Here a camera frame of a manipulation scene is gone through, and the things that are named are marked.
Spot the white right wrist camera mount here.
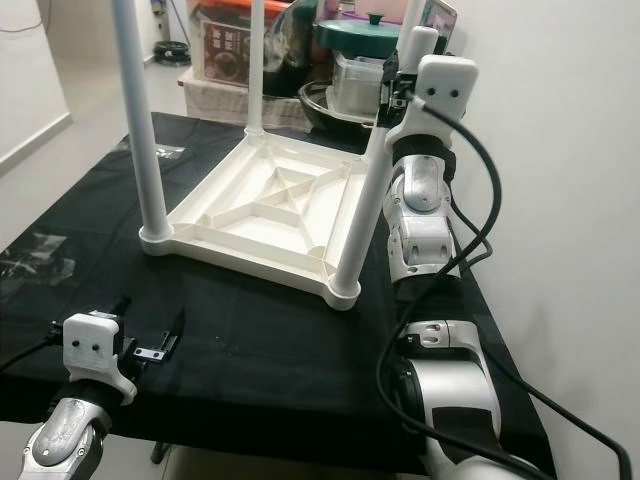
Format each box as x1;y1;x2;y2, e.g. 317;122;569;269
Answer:
390;55;478;156

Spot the green pot lid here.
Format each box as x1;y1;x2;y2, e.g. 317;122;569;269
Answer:
315;12;406;59

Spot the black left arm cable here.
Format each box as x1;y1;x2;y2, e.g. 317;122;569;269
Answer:
0;325;69;376

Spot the dark metal basin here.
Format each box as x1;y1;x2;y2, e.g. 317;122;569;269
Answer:
300;80;386;136

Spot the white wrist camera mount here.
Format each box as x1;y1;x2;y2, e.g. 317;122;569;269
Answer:
390;55;478;156
63;312;139;406

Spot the clear plastic container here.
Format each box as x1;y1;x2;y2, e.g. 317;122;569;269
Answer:
328;52;391;116

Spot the orange lid storage box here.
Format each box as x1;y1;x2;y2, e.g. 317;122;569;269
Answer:
188;0;291;86

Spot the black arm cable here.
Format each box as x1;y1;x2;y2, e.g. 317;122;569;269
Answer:
0;325;69;376
375;95;631;480

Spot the black tablecloth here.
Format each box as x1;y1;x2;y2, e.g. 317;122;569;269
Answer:
0;112;556;476

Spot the white plastic children table top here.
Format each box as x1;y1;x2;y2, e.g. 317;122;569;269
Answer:
140;128;396;311

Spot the beige cloth covered table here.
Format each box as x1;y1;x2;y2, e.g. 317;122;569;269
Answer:
178;70;311;129

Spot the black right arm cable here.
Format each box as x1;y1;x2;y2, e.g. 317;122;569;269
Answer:
375;95;631;480

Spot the dark picture frame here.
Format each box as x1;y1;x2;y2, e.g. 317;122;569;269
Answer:
420;0;459;36

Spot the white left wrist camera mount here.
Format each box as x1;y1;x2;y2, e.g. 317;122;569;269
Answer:
63;312;139;406

